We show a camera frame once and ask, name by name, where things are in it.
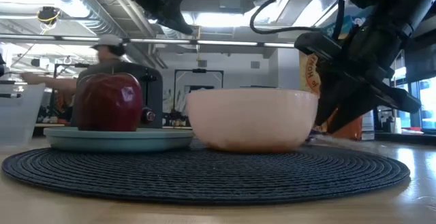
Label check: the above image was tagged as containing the teal plate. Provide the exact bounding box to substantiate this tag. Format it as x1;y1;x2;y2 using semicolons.
43;127;194;153

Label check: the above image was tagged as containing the black background frame stand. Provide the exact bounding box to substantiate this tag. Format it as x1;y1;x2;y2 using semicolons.
173;68;225;127

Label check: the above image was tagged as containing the Honey Bunches cereal box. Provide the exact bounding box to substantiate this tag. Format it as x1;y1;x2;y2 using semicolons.
298;7;375;142

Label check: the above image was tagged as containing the black toaster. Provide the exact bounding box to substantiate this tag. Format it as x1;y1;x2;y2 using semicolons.
70;61;164;129

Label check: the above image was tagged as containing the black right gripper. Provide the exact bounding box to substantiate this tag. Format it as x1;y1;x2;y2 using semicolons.
315;16;422;133

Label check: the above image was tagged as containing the dark round woven placemat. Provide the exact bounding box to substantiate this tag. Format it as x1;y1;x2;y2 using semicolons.
1;138;411;206

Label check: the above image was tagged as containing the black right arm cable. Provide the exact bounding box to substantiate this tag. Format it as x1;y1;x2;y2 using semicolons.
249;0;345;41

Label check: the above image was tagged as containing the long ceiling light bar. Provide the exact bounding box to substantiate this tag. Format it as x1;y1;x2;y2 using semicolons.
3;34;297;49

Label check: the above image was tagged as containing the red apple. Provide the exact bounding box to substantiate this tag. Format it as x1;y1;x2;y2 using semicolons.
74;73;144;132

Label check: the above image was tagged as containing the silver ventilation duct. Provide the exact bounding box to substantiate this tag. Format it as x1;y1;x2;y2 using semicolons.
29;0;161;68

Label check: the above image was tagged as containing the person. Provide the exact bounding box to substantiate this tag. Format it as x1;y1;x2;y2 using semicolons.
20;34;127;95

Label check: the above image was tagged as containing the yellow ceiling cable reel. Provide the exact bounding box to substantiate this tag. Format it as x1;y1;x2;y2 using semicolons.
36;5;61;31

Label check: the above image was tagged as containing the translucent plastic container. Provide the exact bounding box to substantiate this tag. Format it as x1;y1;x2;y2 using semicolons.
0;82;47;147

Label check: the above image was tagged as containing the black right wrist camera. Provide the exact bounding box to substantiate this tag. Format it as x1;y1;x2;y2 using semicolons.
294;31;343;63

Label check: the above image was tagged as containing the pale pink bowl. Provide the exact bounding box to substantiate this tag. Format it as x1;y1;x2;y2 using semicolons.
185;87;320;153

